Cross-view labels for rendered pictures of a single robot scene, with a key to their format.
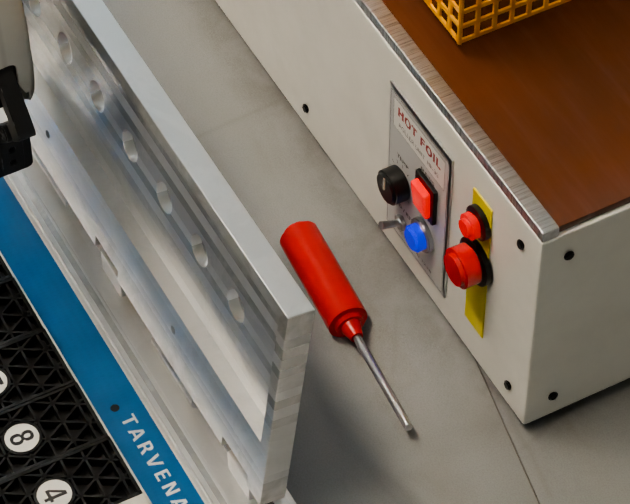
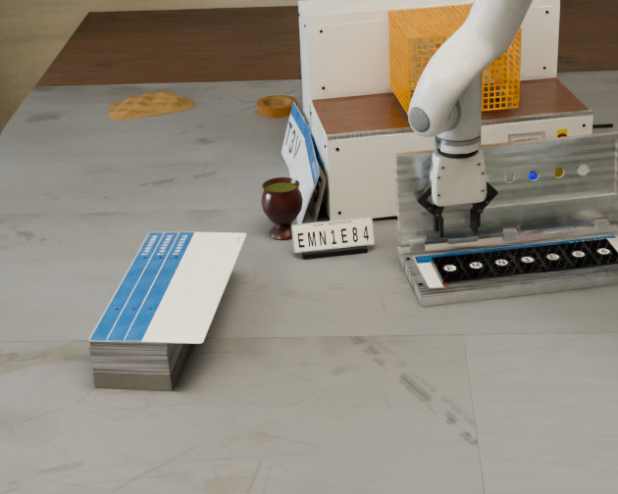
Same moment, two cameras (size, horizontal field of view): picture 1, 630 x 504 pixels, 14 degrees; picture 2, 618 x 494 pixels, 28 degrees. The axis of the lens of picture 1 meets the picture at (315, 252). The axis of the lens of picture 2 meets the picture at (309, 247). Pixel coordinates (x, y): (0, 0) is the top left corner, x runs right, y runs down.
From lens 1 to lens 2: 2.40 m
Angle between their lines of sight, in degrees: 57
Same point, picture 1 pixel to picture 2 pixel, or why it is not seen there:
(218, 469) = (595, 232)
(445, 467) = not seen: hidden behind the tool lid
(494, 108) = (540, 112)
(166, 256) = (539, 196)
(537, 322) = not seen: hidden behind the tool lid
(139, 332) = (534, 238)
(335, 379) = not seen: hidden behind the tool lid
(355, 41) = (485, 140)
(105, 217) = (508, 212)
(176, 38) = (393, 228)
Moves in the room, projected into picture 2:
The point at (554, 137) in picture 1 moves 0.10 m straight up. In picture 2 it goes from (554, 107) to (557, 60)
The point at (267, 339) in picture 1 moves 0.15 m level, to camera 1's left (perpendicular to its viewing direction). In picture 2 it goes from (602, 163) to (592, 194)
